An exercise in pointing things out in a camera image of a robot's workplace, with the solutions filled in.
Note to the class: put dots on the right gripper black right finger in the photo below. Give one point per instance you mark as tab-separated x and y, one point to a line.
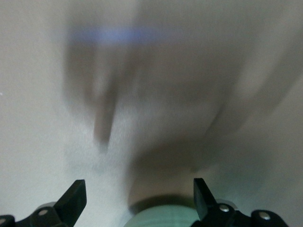
206	203

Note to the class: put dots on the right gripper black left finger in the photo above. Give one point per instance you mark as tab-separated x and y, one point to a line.
71	203

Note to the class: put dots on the light green bowl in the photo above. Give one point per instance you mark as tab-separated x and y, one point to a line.
163	215

